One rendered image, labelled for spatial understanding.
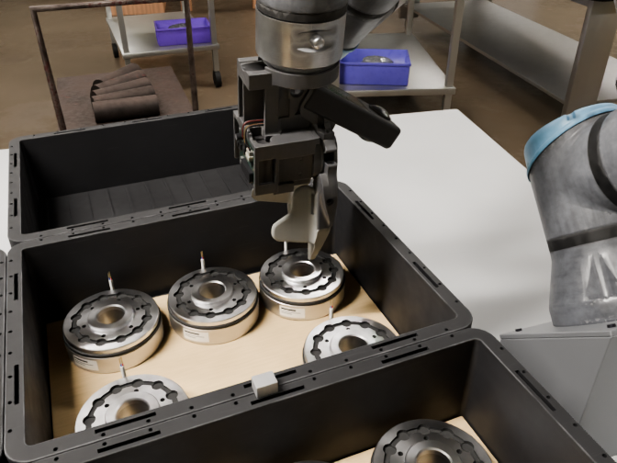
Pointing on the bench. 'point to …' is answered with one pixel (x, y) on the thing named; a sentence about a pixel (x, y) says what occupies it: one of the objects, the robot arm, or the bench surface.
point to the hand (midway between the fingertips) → (308, 231)
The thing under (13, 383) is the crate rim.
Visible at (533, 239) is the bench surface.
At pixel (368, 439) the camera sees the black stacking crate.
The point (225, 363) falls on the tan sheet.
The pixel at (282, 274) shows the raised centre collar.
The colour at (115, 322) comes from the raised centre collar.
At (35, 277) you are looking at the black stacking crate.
